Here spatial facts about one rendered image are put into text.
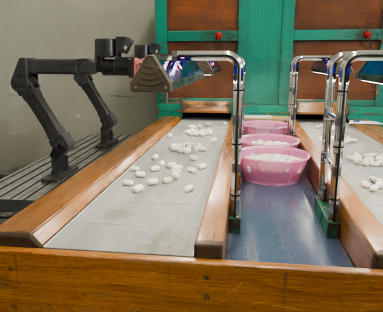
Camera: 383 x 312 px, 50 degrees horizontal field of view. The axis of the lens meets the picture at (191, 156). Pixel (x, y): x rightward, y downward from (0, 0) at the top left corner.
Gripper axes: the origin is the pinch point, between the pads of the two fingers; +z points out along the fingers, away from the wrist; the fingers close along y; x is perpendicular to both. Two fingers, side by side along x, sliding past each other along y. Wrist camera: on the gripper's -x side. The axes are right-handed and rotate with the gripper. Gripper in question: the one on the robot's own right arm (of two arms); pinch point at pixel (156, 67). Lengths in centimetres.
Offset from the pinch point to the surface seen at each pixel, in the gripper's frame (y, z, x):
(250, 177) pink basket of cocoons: -6, 35, 37
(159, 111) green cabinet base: 106, -18, 29
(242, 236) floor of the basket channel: -52, 31, 39
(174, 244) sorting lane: -72, 17, 33
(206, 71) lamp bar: 26.5, 16.2, 1.6
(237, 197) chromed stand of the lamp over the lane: -49, 29, 30
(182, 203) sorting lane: -48, 15, 33
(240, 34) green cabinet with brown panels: 104, 30, -17
